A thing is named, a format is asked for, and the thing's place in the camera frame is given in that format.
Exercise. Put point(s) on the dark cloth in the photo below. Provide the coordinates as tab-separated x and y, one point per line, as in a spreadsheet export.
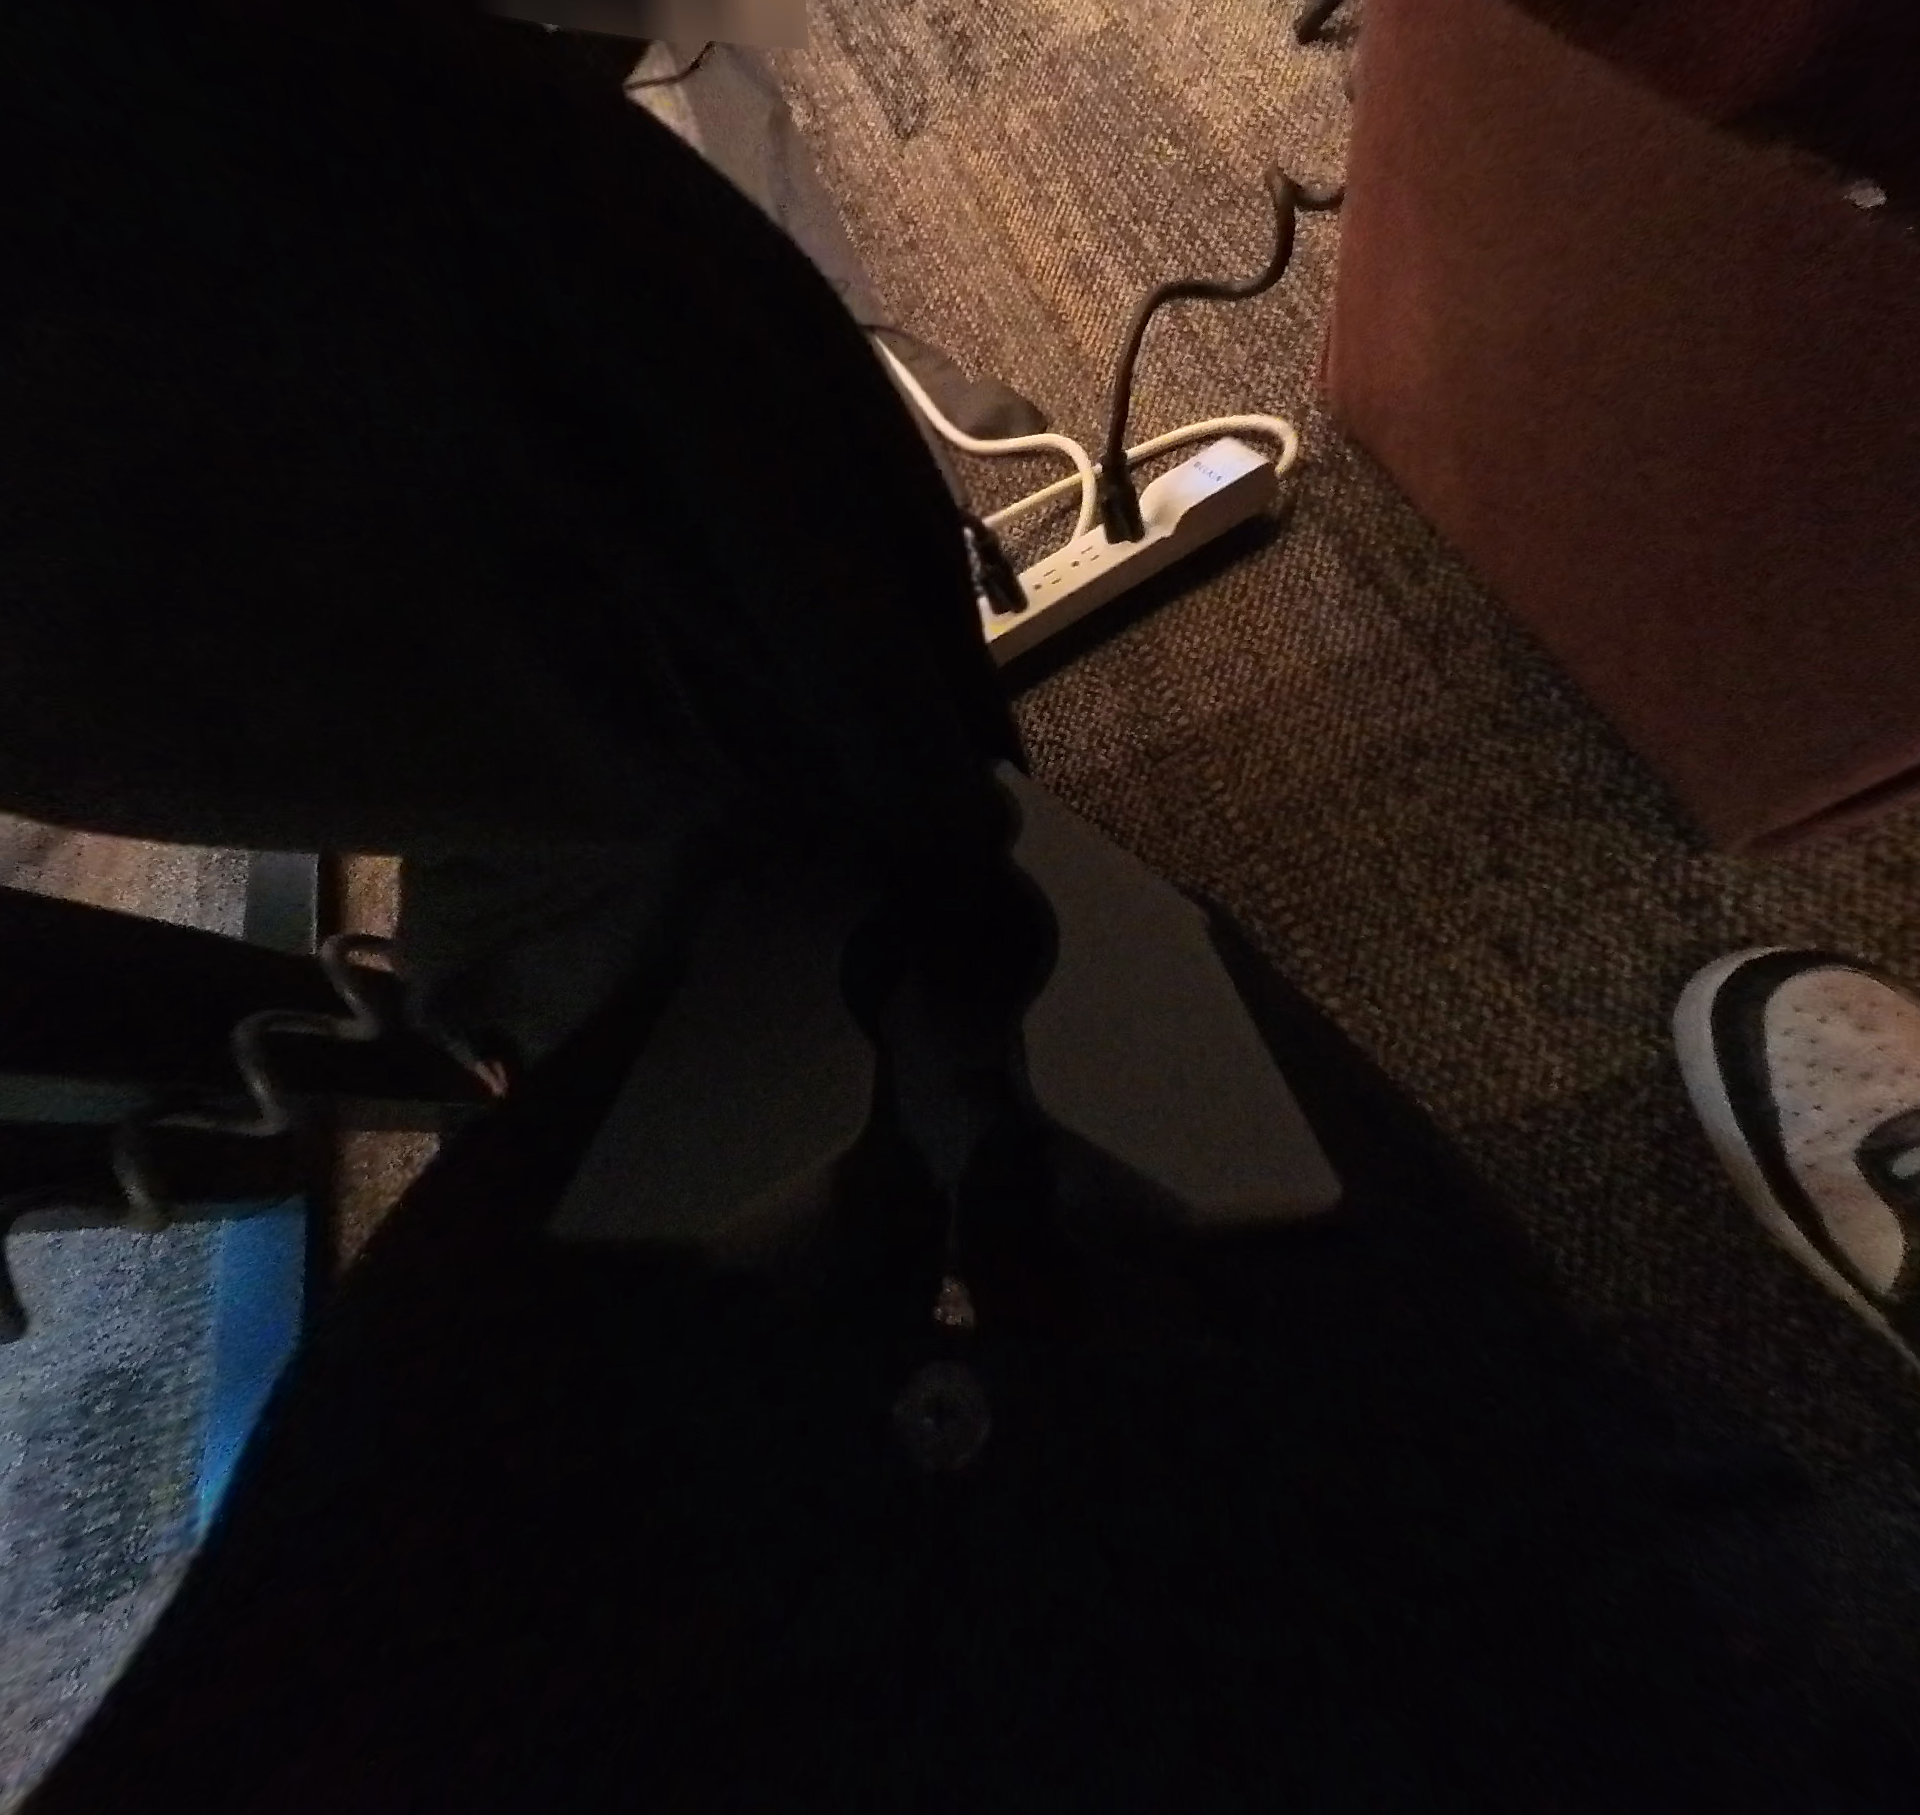
375	421

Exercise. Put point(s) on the brown cardboard box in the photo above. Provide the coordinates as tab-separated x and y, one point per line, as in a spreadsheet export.
1650	346

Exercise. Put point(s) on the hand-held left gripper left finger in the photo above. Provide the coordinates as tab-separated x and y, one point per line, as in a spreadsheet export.
719	1139

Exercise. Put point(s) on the white power strip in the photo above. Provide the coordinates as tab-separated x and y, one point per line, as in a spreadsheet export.
1155	539

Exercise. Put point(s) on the person's white black shoe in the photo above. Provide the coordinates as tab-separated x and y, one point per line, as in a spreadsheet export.
1815	1096

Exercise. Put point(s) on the grey desk leg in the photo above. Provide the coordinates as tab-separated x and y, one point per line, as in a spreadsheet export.
765	165

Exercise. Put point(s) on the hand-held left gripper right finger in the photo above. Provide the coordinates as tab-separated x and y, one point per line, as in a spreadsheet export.
1169	1064

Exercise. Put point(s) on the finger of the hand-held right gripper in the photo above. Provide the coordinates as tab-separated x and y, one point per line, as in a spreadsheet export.
150	989
60	1154

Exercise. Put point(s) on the black plug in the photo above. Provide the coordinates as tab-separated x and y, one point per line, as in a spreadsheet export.
993	569

